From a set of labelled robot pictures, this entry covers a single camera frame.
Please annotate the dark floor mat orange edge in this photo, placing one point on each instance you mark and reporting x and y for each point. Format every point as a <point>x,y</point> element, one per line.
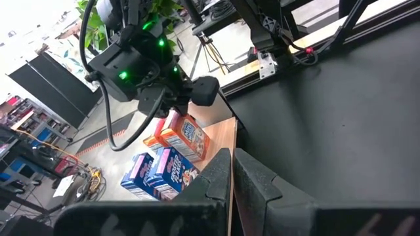
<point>93,141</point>

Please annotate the floral print panel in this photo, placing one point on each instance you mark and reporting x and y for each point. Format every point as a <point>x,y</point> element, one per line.
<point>72,57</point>

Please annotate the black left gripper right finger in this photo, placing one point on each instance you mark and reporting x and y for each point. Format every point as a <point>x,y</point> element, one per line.
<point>262,203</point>

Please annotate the Frosted Flakes cereal box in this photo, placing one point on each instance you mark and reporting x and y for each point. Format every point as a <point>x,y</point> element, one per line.
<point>174,173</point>
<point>136,177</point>

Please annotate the cluttered blue workbench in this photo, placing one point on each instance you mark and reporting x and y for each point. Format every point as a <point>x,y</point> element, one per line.
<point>33,131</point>

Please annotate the black partition panel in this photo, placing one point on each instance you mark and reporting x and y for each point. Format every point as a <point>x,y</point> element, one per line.
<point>55,88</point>

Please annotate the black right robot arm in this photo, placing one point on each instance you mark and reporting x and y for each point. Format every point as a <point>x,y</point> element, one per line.
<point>108,75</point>

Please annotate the Mini Wheats cereal box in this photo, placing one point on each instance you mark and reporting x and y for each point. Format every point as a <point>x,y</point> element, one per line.
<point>188,137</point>
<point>152,141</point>

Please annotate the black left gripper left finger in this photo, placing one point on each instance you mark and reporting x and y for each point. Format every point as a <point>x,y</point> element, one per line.
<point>210,187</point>

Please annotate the red box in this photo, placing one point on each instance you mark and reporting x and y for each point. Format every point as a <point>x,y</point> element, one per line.
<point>65,165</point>

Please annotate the white plant pot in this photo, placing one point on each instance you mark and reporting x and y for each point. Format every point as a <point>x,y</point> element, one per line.
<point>105,10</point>

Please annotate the green potted tree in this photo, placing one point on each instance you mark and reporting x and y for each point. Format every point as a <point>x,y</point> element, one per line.
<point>93,29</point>

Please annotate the silver corner bracket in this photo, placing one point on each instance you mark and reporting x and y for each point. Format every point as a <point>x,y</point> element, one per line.
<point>267,65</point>

